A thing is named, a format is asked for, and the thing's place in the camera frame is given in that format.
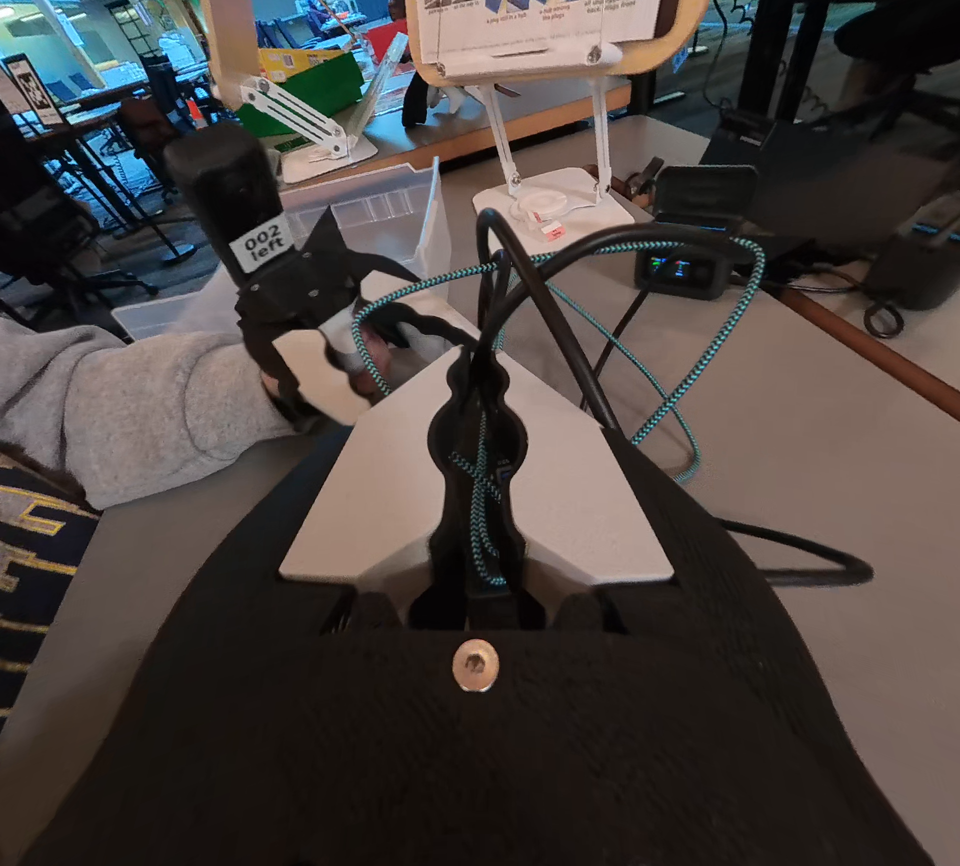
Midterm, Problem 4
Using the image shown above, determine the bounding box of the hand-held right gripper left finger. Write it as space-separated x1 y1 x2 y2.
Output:
277 347 471 626

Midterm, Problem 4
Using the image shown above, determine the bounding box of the black usb hub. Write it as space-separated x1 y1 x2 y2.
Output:
450 356 530 608

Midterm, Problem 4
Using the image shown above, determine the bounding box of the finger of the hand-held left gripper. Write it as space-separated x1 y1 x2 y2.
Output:
273 326 387 427
356 268 483 361

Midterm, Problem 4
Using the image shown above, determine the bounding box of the person's dark printed clothing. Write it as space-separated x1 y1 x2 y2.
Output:
0 442 102 728

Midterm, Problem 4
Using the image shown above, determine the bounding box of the black hub cable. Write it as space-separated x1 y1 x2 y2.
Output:
468 208 875 586

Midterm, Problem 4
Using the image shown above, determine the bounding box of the yellow box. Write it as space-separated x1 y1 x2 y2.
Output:
258 45 348 76

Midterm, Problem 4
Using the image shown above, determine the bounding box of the white folding stand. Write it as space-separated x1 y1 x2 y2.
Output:
435 45 639 257
238 75 380 186

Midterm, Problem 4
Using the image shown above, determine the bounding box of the black power bank with display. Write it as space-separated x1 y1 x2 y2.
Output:
633 165 760 302

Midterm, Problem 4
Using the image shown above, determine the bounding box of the person's left forearm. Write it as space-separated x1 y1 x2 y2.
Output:
0 317 301 511

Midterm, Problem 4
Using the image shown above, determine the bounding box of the small white tape roll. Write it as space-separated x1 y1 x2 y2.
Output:
512 190 565 239

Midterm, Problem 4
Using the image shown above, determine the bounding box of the green box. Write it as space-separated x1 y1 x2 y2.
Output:
234 49 366 137

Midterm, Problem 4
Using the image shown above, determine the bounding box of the printed code sign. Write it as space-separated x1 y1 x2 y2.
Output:
0 52 65 130

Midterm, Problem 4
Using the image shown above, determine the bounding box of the black box device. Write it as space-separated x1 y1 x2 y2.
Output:
862 195 960 312

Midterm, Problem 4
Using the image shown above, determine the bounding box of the thin black cable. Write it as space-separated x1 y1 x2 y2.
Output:
581 285 650 406

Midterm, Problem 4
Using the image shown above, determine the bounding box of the teal braided usb cable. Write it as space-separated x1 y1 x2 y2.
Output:
326 238 766 586

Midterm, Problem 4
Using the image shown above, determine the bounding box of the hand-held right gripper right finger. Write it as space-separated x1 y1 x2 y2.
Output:
483 347 676 608

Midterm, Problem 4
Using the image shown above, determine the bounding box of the black bag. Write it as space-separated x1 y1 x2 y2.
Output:
701 107 935 260

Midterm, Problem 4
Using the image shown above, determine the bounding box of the black office chair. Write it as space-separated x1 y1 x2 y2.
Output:
0 103 198 335

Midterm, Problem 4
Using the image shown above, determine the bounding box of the clear plastic bin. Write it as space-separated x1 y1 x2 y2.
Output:
112 157 451 342

